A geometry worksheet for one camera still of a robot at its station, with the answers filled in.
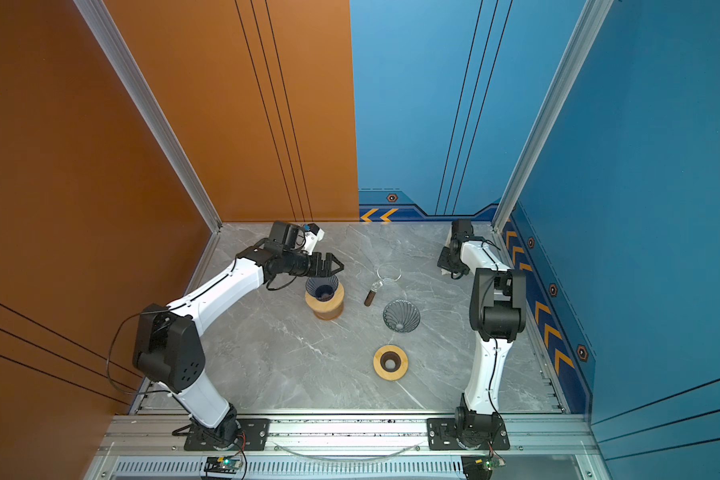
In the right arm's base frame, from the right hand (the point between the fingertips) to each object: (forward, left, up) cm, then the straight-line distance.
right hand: (447, 264), depth 103 cm
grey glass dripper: (-19, +17, -1) cm, 26 cm away
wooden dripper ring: (-21, +39, +6) cm, 45 cm away
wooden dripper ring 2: (-30, +21, -2) cm, 37 cm away
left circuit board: (-57, +62, -5) cm, 84 cm away
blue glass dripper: (-14, +41, +7) cm, 44 cm away
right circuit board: (-57, +1, -6) cm, 57 cm away
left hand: (-11, +37, +14) cm, 41 cm away
